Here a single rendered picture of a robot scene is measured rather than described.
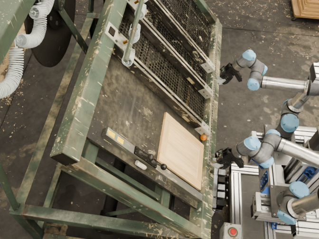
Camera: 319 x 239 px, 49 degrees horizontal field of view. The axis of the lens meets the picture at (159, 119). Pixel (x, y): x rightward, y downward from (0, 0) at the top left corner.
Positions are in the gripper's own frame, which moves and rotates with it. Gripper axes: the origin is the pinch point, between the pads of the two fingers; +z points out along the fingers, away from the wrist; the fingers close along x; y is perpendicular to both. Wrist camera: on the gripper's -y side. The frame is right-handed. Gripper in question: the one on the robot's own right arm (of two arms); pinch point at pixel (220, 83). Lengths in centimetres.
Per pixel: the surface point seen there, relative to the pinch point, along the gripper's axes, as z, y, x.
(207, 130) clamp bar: 32.6, -13.3, 17.9
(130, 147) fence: 9, 56, 68
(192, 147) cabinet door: 34, -1, 37
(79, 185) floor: 170, 41, 34
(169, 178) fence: 24, 22, 72
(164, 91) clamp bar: 11.8, 37.9, 17.1
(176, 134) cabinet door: 27.0, 16.9, 36.2
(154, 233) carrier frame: 63, 8, 95
